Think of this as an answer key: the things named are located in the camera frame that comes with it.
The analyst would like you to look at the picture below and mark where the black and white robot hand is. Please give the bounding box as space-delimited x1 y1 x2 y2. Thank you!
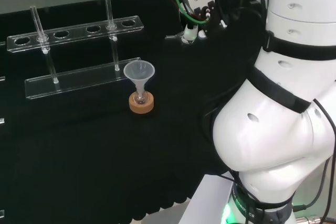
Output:
179 0 232 45

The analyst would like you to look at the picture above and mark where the clear plastic funnel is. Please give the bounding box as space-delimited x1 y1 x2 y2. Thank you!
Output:
123 60 156 98

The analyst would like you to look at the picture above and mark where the small round-bottom glass flask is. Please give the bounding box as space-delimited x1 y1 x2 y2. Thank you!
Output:
132 89 148 105

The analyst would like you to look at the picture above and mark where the clear acrylic funnel stand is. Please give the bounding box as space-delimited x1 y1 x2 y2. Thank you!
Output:
6 0 145 101

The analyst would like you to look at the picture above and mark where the black bench cloth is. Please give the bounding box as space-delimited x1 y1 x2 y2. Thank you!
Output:
0 0 268 224

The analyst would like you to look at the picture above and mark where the cork ring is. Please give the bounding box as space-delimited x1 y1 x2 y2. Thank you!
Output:
128 91 155 115

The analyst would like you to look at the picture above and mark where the grey metal base plate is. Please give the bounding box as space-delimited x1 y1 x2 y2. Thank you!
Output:
180 173 237 224

